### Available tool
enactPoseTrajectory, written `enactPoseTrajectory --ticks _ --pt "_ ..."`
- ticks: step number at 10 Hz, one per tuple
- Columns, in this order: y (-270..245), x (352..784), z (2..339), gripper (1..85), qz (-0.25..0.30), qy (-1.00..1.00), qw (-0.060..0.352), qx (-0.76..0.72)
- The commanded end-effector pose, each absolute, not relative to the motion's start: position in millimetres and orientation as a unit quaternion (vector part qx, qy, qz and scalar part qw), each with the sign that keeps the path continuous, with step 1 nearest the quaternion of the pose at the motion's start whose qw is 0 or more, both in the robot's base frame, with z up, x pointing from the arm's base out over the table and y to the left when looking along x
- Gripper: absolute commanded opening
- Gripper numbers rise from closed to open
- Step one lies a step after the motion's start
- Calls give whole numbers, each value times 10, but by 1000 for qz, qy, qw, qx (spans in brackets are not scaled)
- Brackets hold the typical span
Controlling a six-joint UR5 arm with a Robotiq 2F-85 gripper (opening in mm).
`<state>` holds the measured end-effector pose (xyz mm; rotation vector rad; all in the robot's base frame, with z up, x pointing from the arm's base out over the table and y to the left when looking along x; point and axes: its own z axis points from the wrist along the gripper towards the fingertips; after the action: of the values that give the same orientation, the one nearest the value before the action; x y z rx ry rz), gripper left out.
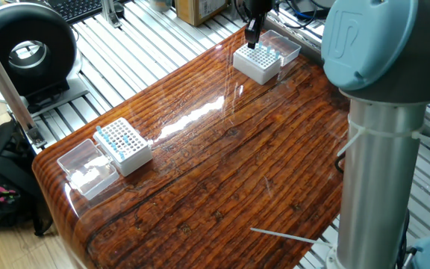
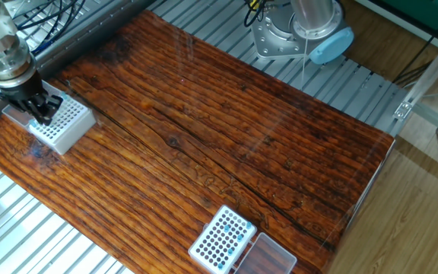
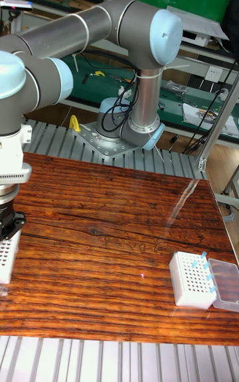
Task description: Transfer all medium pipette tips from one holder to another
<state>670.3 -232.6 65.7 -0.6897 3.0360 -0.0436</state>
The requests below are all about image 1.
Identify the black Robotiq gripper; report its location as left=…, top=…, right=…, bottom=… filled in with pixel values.
left=244, top=0, right=275, bottom=50

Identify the white pipette tip rack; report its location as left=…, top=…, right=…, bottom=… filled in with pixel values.
left=232, top=40, right=282, bottom=86
left=93, top=117, right=154, bottom=177

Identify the clear plastic rack lid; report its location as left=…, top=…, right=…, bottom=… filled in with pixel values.
left=258, top=29, right=302, bottom=67
left=57, top=138, right=120, bottom=201

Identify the black power adapter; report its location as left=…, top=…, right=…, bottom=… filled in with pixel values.
left=293, top=0, right=331, bottom=19

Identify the brown cardboard box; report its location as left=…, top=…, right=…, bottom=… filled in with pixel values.
left=173, top=0, right=229, bottom=27

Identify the black computer keyboard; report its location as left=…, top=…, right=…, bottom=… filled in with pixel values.
left=43, top=0, right=126, bottom=24

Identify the black backpack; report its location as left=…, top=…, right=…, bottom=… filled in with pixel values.
left=0, top=119, right=54, bottom=237

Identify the small metal bracket stand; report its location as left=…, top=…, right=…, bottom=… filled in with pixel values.
left=101, top=0, right=122, bottom=28

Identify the black base cable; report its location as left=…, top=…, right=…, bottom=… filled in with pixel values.
left=333, top=152, right=346, bottom=175

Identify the white cable tie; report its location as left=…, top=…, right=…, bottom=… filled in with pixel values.
left=250, top=227, right=335, bottom=248
left=336, top=114, right=430, bottom=158

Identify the aluminium frame post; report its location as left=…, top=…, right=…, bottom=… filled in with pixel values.
left=0, top=22, right=48, bottom=149

